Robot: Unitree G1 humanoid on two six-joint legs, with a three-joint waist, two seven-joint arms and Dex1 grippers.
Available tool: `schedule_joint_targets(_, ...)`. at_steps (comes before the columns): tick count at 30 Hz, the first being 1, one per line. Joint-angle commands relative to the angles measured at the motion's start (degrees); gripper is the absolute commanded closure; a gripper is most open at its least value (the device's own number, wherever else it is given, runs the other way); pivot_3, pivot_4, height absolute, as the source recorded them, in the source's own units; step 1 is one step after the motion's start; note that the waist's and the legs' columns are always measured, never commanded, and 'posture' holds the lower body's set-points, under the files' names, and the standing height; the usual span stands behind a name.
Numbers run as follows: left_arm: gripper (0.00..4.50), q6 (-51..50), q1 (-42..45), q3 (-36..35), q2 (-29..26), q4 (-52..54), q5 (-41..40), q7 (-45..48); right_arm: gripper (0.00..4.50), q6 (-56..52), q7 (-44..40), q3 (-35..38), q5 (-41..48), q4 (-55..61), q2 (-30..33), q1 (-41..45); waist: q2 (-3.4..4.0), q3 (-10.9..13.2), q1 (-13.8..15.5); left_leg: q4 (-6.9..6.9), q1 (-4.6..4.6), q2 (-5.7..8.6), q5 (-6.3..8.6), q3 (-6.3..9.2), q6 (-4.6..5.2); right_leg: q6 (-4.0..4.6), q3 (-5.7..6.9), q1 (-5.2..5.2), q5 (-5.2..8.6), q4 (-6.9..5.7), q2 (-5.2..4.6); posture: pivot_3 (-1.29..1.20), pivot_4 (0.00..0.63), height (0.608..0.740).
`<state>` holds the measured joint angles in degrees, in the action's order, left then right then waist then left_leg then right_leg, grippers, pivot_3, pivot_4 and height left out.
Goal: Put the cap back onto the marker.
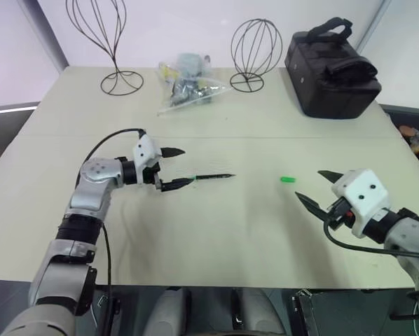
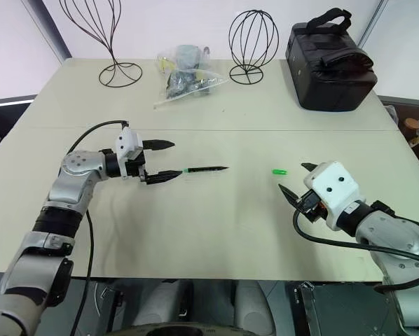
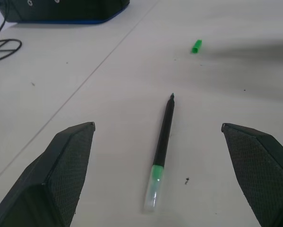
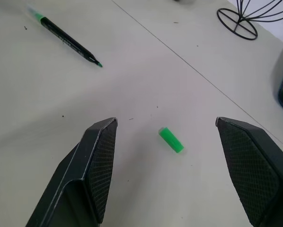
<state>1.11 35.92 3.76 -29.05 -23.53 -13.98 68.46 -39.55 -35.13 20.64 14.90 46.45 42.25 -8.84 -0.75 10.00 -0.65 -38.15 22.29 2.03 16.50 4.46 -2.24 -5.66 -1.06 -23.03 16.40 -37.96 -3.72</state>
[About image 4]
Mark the green pen cap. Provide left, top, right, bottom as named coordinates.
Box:
left=159, top=127, right=185, bottom=154

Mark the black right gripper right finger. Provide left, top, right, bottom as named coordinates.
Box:
left=215, top=116, right=283, bottom=227

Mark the black wire stand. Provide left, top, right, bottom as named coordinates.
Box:
left=216, top=0, right=283, bottom=40

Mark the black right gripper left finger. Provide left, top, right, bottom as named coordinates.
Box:
left=25, top=117, right=119, bottom=227

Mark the black green marker pen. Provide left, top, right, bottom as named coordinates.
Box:
left=27, top=7, right=103, bottom=69

